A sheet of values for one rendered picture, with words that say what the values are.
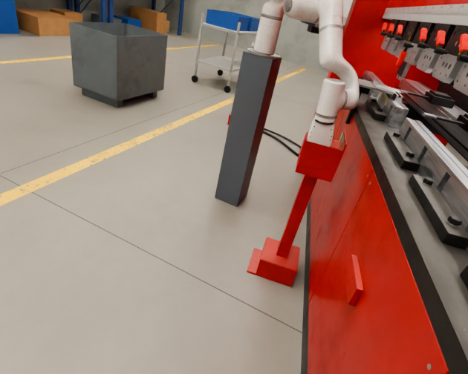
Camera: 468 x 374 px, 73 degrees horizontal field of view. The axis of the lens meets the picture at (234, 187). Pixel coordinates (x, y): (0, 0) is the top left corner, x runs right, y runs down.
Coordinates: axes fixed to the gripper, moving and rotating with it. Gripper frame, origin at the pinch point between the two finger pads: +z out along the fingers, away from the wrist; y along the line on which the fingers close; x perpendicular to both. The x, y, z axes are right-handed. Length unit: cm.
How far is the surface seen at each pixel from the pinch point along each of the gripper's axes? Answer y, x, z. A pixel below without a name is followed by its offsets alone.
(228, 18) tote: 140, -344, -33
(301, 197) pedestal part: 0.9, -2.0, 22.9
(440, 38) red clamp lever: -30, 0, -50
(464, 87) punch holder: -33, 27, -40
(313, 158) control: 0.5, 4.9, -0.4
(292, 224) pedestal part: 2.1, -2.0, 39.7
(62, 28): 472, -414, 23
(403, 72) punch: -33, -47, -32
